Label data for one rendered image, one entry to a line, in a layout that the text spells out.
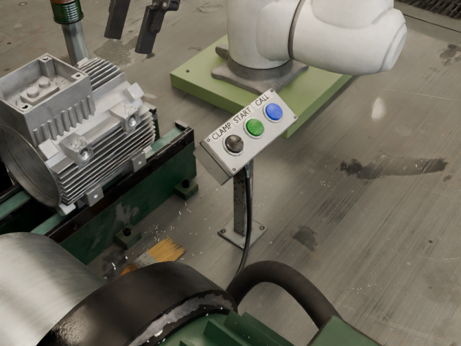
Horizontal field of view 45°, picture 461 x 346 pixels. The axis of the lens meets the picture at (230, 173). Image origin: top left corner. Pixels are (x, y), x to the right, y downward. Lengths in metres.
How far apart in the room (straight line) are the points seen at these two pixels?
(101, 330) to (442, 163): 1.05
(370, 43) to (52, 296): 0.82
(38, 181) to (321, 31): 0.63
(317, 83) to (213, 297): 1.06
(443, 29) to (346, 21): 2.29
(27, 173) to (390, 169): 0.72
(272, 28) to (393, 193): 0.43
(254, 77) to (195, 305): 1.03
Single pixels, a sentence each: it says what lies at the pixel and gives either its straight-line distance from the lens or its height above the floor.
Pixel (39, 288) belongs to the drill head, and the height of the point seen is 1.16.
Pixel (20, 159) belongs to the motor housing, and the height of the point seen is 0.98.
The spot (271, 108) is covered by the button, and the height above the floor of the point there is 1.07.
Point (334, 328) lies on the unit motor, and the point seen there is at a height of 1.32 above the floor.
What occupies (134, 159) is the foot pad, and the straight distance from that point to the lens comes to 0.96.
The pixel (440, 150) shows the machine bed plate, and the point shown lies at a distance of 1.31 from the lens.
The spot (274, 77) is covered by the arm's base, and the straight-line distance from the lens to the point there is 1.34.
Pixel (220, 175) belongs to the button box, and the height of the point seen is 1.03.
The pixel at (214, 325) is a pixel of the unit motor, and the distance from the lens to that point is 0.32.
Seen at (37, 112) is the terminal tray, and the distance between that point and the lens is 0.85.
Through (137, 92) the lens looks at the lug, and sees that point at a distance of 0.94.
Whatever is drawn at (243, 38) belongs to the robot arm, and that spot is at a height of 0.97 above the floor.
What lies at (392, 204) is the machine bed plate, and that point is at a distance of 1.16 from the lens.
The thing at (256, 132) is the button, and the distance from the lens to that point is 0.87.
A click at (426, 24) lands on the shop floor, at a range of 3.47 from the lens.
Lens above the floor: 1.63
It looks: 44 degrees down
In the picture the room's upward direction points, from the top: 1 degrees counter-clockwise
